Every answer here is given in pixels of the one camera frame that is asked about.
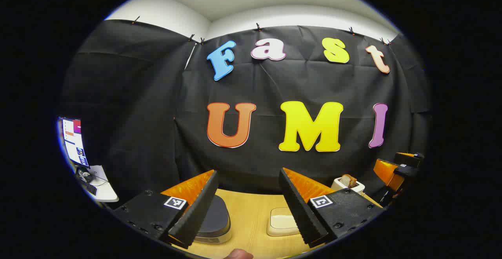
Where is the dark grey rice cooker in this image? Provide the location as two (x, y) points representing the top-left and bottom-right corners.
(195, 195), (232, 244)

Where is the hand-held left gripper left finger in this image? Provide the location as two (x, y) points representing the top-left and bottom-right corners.
(112, 169), (219, 250)

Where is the white toaster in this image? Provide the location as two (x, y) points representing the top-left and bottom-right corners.
(331, 177), (366, 195)

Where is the black backdrop cloth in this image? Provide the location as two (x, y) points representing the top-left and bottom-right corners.
(59, 19), (432, 208)

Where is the toasted bread slice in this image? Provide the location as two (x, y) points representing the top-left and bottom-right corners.
(339, 174), (358, 188)

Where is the computer monitor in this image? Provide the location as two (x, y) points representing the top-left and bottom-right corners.
(59, 117), (90, 168)

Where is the white side table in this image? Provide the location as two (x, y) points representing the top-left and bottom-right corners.
(76, 165), (119, 203)

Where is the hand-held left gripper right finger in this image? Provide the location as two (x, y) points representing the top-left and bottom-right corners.
(278, 168), (387, 248)

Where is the clear container of rice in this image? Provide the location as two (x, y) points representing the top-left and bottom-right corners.
(267, 207), (301, 237)

